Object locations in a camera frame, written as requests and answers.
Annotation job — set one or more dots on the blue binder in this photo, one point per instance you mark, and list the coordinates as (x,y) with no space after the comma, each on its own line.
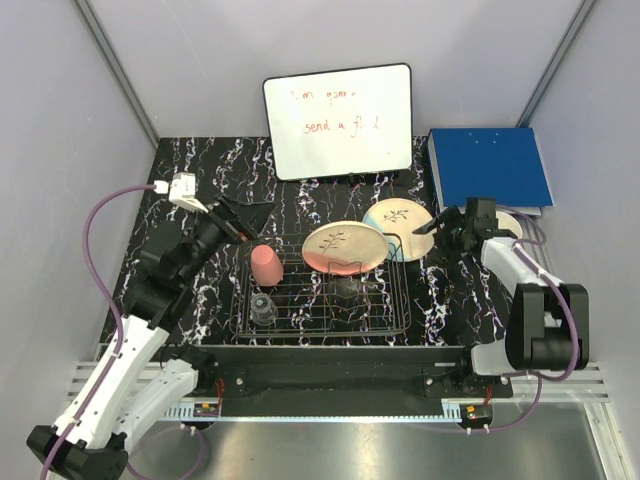
(500,163)

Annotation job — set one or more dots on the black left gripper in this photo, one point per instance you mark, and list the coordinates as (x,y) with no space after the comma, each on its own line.
(255,217)

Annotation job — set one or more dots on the pink and cream plate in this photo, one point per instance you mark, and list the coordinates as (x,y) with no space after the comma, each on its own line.
(345,248)

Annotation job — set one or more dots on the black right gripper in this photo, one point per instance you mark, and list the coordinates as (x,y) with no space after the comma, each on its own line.
(450,217)

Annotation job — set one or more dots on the small whiteboard with red writing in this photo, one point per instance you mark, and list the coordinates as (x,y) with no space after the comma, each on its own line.
(342,122)

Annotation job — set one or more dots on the clear drinking glass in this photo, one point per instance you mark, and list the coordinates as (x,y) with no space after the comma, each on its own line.
(263,310)

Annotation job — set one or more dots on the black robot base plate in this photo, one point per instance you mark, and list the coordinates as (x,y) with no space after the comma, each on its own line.
(334,382)

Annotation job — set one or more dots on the pink plastic cup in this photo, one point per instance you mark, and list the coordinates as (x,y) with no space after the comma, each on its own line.
(266,266)

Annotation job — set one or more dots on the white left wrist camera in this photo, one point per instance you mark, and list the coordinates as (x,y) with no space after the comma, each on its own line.
(181,191)

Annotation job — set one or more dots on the blue and cream plate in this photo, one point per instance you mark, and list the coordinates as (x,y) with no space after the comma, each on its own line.
(397,219)

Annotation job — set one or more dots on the metal wire dish rack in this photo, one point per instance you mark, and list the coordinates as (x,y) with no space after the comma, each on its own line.
(312,304)

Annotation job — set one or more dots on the white cable duct strip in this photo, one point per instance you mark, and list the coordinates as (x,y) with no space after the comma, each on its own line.
(192,412)

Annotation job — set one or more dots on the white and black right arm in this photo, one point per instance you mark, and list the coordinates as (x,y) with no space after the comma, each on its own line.
(547,333)

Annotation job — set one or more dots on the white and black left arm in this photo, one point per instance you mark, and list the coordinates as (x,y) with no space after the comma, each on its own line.
(94,437)

